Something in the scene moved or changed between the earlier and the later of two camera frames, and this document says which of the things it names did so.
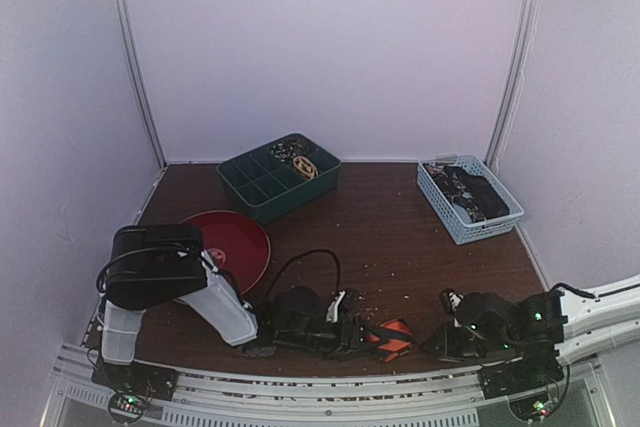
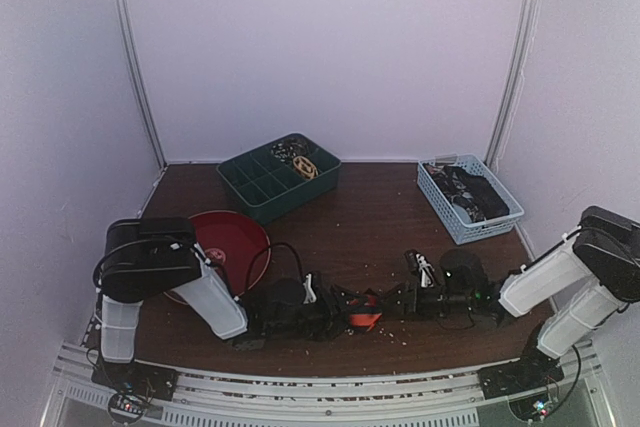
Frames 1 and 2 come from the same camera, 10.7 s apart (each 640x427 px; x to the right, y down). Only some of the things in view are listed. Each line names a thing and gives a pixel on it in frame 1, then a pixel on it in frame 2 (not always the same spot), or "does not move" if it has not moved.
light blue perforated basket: (466, 197) does not move
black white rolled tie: (289, 149) does not move
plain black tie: (482, 193) does not move
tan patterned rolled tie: (305, 167) does not move
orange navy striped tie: (395, 345) to (363, 311)
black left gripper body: (346, 345) to (321, 321)
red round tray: (233, 243) does not move
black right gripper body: (455, 333) to (410, 301)
